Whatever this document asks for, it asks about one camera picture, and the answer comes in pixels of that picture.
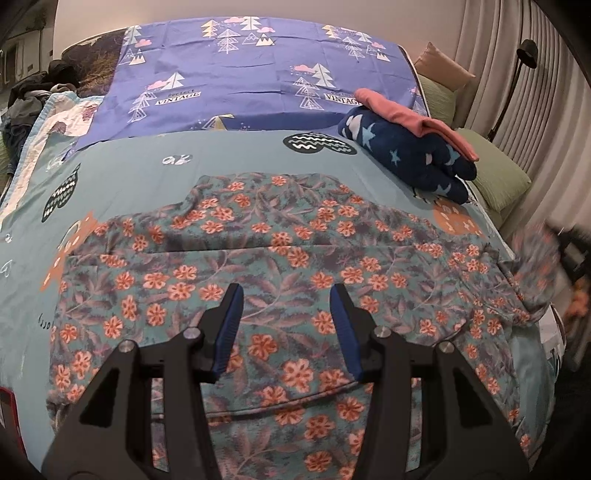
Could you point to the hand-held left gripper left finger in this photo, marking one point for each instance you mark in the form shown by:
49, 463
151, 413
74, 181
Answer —
231, 318

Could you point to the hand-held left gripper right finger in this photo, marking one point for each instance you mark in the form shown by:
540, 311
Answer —
344, 323

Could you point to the floral teal garment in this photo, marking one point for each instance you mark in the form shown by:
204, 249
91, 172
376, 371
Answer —
295, 258

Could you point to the pile of dark clothes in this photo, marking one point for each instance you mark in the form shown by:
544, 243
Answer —
27, 97

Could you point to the large green pillow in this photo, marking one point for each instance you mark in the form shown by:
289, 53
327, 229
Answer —
494, 170

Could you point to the pale curtain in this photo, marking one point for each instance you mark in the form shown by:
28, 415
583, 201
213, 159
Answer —
554, 138

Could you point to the teal printed blanket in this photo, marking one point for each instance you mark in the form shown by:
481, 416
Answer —
138, 184

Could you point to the folded navy star-print garment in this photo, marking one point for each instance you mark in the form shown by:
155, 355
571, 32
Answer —
406, 152

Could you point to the crumpled green pillow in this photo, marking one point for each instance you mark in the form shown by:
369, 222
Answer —
438, 97

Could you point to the black floor lamp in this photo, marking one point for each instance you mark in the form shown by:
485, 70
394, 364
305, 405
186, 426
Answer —
526, 50

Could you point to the folded pink garment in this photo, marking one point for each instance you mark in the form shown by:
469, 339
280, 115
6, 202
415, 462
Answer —
401, 110

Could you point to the beige pillow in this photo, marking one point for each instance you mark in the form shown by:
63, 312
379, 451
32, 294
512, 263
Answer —
443, 64

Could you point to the purple tree-print sheet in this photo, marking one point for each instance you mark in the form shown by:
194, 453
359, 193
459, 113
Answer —
240, 83

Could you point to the red object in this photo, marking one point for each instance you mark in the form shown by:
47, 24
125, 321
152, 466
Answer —
9, 415

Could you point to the white patterned quilt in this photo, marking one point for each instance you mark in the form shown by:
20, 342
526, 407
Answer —
41, 134

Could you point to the dark photo-print sheet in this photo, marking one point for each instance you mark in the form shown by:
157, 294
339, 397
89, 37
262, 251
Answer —
99, 64

